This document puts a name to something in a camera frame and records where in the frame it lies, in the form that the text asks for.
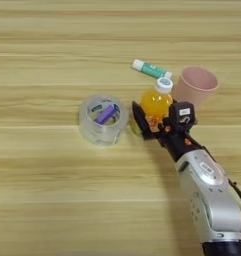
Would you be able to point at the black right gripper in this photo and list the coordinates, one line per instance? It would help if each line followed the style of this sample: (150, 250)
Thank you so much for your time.
(178, 145)

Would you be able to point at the orange juice bottle white cap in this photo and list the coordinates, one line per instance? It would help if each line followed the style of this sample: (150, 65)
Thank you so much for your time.
(155, 103)

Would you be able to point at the clear tape roll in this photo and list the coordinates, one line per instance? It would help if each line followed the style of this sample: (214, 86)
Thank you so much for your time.
(98, 135)

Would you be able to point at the pink plastic cup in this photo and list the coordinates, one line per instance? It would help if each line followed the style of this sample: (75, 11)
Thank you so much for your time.
(205, 95)

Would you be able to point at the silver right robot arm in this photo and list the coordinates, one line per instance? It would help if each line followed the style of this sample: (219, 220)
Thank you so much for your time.
(208, 200)

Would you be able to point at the purple cylinder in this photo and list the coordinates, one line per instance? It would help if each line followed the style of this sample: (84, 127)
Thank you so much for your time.
(105, 114)

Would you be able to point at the black box with white label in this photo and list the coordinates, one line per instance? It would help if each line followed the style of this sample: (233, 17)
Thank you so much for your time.
(182, 116)

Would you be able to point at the green white glue stick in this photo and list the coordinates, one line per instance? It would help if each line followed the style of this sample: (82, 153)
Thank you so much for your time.
(152, 70)

